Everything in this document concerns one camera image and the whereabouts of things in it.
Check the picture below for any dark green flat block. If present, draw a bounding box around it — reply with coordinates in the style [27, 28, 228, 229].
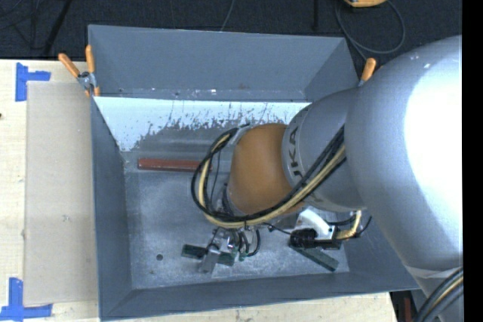
[297, 246, 340, 273]
[180, 244, 237, 268]

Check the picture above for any grey metal bin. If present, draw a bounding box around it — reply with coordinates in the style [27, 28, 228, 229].
[87, 24, 422, 321]

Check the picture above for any red-brown flat block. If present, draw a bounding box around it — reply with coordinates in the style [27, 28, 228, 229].
[137, 158, 213, 173]

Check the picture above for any pale flat board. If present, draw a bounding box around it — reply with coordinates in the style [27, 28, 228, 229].
[23, 81, 100, 308]

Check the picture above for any black cylinder on white bracket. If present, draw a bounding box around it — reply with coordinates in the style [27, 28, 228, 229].
[288, 207, 344, 251]

